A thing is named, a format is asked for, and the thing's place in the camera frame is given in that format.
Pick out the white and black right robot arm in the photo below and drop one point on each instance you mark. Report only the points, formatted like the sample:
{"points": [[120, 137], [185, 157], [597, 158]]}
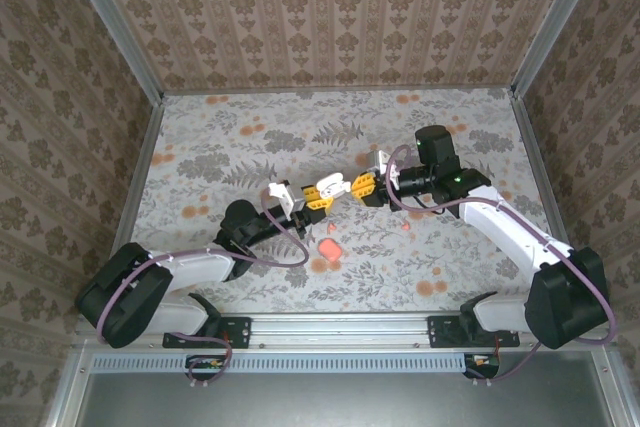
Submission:
{"points": [[505, 227]]}

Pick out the aluminium table end rail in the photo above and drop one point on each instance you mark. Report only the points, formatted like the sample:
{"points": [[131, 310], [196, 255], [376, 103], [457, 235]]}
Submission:
{"points": [[340, 91]]}

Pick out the pink earbud charging case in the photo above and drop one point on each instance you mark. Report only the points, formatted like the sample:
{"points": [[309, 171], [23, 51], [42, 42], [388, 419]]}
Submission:
{"points": [[330, 250]]}

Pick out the black control board box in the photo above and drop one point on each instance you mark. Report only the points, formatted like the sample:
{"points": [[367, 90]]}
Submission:
{"points": [[482, 366], [205, 368]]}

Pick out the aluminium corner post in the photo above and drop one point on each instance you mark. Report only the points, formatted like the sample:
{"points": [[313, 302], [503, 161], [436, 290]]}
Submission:
{"points": [[557, 27], [115, 27]]}

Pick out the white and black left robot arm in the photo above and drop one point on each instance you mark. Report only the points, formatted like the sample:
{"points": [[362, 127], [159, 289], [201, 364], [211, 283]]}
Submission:
{"points": [[195, 269]]}

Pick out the white earbud charging case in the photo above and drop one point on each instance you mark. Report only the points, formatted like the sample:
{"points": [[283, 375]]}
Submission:
{"points": [[334, 185]]}

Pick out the aluminium frame beam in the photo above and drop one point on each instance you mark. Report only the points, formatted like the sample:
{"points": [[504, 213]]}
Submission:
{"points": [[340, 329]]}

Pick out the grey metal sheet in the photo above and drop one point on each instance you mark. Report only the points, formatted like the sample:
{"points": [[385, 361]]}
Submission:
{"points": [[350, 402]]}

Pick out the aluminium table side rail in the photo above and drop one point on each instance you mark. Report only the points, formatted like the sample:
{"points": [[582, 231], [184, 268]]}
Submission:
{"points": [[135, 187], [537, 167]]}

